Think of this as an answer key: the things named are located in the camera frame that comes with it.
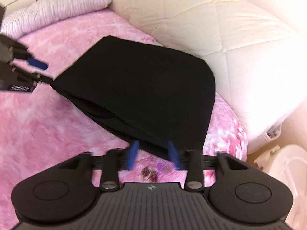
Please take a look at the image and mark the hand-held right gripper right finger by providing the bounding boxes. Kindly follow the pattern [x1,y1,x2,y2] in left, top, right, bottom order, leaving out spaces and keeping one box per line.
[167,141,250,192]

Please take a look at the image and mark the white rounded object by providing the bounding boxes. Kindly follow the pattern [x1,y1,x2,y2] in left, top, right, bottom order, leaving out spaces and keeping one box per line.
[254,144,307,230]

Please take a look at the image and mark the white striped quilt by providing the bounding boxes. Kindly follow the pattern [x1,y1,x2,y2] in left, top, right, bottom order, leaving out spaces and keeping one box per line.
[1,0,111,35]

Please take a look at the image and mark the pink rose blanket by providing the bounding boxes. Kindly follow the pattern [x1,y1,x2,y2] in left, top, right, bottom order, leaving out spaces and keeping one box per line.
[0,11,248,190]

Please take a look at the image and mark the cream quilted pillow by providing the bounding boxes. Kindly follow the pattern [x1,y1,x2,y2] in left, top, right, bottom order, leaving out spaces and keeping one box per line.
[106,0,307,154]

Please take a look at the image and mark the black pants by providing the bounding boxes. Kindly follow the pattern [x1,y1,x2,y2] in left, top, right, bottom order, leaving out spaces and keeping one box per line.
[51,35,216,161]

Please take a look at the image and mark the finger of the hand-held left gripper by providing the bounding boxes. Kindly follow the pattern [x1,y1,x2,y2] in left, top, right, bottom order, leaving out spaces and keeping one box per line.
[13,42,49,71]
[12,64,54,84]

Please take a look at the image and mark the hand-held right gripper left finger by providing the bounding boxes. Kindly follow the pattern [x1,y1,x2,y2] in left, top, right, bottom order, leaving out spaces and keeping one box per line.
[59,140,140,192]

